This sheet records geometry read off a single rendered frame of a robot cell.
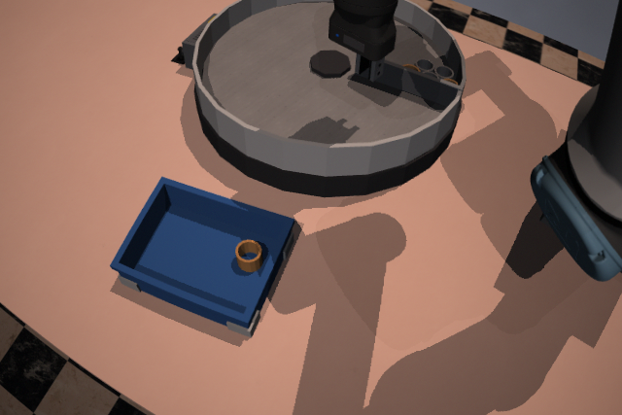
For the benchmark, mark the blue plastic crate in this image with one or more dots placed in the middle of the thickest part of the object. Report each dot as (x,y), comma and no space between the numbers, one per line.
(185,239)

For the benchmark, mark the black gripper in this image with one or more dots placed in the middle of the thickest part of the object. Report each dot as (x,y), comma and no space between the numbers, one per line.
(368,30)

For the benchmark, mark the grey round turntable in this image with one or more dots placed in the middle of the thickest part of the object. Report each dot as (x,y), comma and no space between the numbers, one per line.
(272,69)

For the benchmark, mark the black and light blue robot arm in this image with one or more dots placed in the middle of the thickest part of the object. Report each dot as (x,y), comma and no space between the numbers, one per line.
(579,187)

